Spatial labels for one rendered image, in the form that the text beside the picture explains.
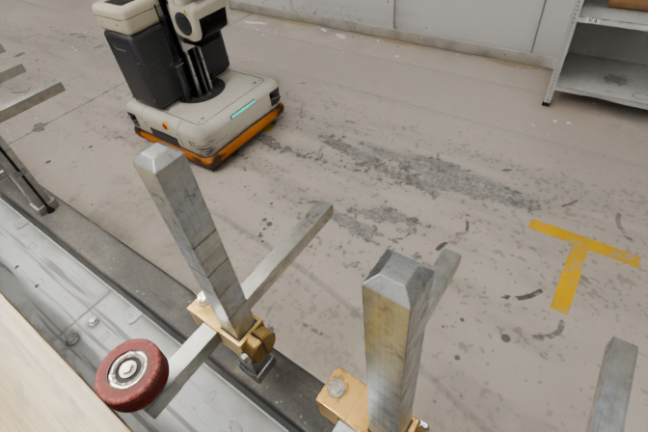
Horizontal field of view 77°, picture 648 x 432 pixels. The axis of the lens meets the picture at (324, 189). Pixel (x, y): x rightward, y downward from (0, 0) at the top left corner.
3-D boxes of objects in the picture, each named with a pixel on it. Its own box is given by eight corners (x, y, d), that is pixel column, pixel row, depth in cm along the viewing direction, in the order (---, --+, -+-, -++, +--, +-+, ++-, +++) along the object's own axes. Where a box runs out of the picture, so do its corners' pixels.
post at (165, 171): (259, 354, 72) (158, 134, 39) (274, 364, 71) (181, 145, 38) (246, 371, 70) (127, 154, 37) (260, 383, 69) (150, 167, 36)
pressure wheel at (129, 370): (184, 428, 55) (151, 396, 47) (125, 437, 54) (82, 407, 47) (192, 368, 60) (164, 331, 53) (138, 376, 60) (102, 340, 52)
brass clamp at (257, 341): (220, 298, 69) (212, 282, 66) (281, 338, 63) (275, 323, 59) (193, 327, 66) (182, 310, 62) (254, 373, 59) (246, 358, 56)
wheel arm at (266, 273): (321, 211, 81) (318, 197, 78) (335, 218, 80) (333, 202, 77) (142, 407, 57) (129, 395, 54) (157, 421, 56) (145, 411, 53)
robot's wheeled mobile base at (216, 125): (135, 138, 245) (117, 102, 227) (212, 89, 280) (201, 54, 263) (212, 174, 213) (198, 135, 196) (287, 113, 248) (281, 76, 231)
